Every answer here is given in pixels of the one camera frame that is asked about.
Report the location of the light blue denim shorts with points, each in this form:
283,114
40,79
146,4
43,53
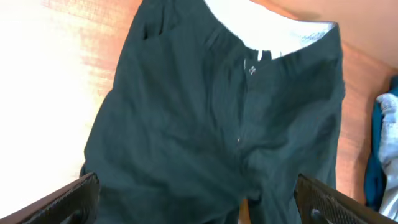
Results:
388,154

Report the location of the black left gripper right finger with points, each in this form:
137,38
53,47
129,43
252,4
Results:
318,203

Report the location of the black shorts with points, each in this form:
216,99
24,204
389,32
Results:
212,105

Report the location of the dark blue garment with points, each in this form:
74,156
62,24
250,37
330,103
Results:
375,179

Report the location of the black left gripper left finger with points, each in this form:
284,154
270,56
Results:
75,203

